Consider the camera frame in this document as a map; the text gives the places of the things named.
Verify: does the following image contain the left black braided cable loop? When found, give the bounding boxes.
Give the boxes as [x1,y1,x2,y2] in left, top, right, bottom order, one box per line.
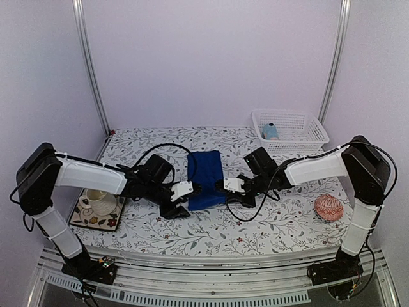
[132,143,194,173]

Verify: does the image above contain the dark blue towel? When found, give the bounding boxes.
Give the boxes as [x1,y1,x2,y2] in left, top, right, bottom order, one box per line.
[187,150,226,211]

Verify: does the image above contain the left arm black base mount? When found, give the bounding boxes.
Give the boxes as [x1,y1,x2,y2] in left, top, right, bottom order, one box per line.
[61,249,118,285]

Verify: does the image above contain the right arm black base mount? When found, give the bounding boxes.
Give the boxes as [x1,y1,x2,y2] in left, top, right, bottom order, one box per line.
[307,248,364,285]

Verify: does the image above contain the aluminium frame post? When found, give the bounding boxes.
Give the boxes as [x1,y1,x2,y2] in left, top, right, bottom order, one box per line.
[318,0,351,125]
[72,0,111,136]

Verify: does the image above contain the floral square coaster tile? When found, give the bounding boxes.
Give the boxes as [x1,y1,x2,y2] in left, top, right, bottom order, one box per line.
[68,196,125,232]

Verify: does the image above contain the floral patterned tablecloth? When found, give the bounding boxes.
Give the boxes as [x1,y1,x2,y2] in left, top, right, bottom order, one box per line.
[72,127,353,256]

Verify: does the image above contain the left aluminium frame post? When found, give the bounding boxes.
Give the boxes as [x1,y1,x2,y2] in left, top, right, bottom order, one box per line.
[72,0,111,136]

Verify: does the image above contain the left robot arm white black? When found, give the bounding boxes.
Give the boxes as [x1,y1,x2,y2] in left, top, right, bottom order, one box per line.
[9,143,196,278]

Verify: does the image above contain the light blue orange dotted towel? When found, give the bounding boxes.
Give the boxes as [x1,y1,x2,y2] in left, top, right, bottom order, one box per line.
[261,123,279,141]

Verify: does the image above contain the cream ribbed mug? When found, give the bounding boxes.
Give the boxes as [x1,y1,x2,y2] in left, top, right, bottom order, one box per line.
[79,189,117,216]

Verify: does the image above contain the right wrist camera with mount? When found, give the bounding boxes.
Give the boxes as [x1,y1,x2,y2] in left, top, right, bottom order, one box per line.
[215,178,245,193]

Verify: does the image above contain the right aluminium frame post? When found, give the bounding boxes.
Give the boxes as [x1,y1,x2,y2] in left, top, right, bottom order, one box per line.
[318,0,351,125]

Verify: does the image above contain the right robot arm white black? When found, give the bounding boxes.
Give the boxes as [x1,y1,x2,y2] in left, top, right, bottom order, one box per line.
[233,135,398,279]

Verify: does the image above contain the red white patterned bowl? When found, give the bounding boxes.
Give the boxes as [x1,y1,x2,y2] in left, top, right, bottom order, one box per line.
[314,194,344,222]

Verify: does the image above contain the white plastic perforated basket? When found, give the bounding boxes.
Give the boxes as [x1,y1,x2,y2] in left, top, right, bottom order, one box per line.
[251,109,330,155]

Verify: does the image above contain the front aluminium rail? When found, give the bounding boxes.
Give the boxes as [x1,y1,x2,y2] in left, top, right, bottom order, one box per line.
[24,247,402,306]

